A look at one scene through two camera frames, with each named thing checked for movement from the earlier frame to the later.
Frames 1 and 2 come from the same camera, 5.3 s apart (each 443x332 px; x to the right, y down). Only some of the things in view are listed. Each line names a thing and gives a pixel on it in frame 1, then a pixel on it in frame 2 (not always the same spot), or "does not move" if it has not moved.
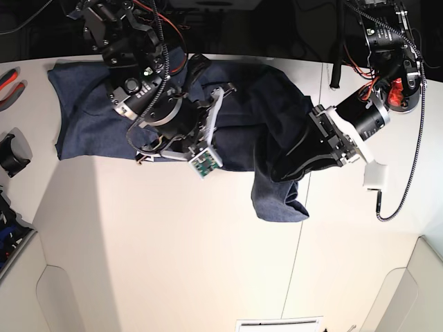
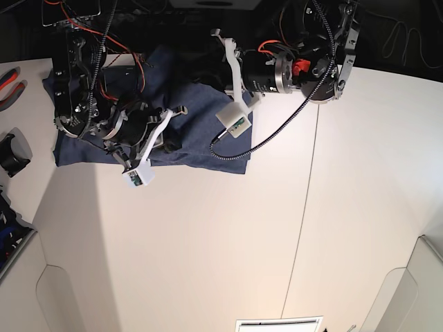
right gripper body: [320, 144] to [214, 66]
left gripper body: [194, 126] to [137, 125]
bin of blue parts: [14, 234] does not move
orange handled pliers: [7, 77] does not move
